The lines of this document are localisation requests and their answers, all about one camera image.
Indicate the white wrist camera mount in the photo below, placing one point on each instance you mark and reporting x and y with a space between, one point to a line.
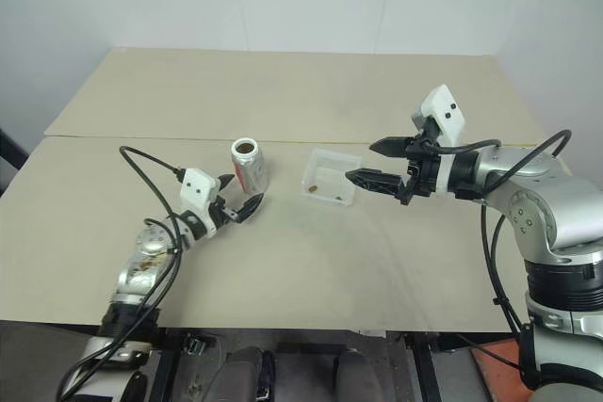
198 188
445 110

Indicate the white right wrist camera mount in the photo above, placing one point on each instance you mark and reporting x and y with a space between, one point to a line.
445 110

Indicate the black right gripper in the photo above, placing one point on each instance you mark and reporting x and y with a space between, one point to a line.
424 171

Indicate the silver red can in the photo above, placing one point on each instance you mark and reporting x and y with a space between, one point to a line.
249 171

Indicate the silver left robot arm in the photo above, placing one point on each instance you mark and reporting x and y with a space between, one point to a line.
146 256

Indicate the black frame bar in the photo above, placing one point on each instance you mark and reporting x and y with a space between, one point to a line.
11 157

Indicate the orange floor mat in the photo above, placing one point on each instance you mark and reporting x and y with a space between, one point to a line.
499 369

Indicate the black table frame leg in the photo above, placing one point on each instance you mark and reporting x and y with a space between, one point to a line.
167 364
426 369

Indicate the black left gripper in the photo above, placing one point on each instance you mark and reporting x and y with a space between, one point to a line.
220 216

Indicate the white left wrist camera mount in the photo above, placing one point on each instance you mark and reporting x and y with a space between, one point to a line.
198 188

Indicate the clear plastic container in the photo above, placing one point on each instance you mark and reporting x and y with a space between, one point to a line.
332 176

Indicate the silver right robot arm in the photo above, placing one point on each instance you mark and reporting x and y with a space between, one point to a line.
532 204

